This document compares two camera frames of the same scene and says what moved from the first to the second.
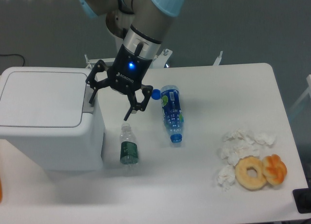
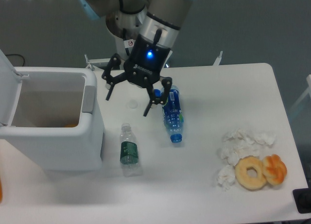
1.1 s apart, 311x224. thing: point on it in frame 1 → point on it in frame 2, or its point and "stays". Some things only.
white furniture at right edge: [308, 91] stays
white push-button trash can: [45, 112] stays
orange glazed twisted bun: [274, 169] stays
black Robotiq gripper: [125, 74] → [144, 63]
